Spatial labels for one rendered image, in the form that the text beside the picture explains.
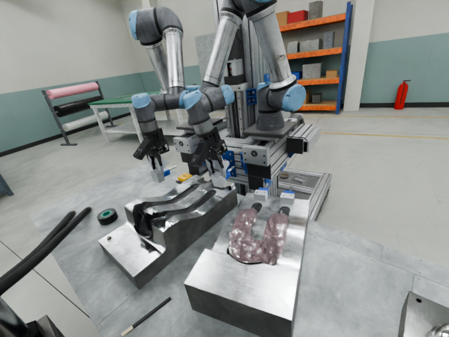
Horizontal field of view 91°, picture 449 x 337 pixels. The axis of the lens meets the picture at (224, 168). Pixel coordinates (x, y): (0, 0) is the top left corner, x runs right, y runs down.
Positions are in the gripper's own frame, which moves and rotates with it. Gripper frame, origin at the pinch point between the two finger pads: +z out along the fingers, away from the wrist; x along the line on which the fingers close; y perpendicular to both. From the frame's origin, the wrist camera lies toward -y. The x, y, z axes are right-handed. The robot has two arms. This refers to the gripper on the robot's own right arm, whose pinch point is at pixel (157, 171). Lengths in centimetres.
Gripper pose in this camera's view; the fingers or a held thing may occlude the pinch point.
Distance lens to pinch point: 110.2
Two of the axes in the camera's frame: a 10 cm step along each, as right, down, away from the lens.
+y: 6.4, -4.2, 6.4
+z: 1.2, 8.8, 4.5
